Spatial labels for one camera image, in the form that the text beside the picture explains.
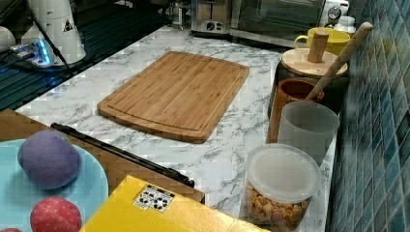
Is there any brown wooden utensil holder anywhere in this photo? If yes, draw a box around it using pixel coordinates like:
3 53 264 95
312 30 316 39
266 78 315 143

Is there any purple toy plum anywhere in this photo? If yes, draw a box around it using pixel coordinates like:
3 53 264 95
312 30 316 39
17 130 82 189

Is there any yellow cereal box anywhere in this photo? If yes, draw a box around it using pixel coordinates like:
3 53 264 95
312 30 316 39
79 176 269 232

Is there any frosted grey plastic cup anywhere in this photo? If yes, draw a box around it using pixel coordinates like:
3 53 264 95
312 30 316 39
278 101 339 165

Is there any bamboo cutting board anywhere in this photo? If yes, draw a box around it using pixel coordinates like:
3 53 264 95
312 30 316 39
98 51 249 143

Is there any black jar with wooden lid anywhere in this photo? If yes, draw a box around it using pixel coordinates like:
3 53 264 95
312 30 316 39
273 47 349 113

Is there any wooden tray with black handle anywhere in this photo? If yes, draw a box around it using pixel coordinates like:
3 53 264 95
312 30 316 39
0 109 205 204

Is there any light blue plate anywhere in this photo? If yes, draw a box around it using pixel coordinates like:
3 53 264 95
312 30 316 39
0 139 108 232

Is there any small kitchen timer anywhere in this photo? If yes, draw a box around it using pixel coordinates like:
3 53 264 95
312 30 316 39
327 7 341 26

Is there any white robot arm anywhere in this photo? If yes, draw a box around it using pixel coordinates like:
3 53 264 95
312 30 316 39
21 0 86 67

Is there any clear plastic cereal container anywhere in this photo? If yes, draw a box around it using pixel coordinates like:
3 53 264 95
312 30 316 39
240 143 320 232

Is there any white capped bottle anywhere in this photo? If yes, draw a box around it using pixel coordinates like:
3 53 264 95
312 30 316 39
334 15 356 35

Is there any stainless steel slot toaster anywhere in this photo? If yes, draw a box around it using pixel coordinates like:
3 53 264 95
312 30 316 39
190 0 232 35

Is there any red toy strawberry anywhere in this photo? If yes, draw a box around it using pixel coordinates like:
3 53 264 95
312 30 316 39
30 197 82 232

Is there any stainless steel toaster oven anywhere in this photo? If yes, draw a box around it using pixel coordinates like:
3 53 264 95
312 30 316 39
230 0 325 47

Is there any yellow mug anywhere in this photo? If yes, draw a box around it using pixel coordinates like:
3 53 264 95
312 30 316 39
294 27 350 55

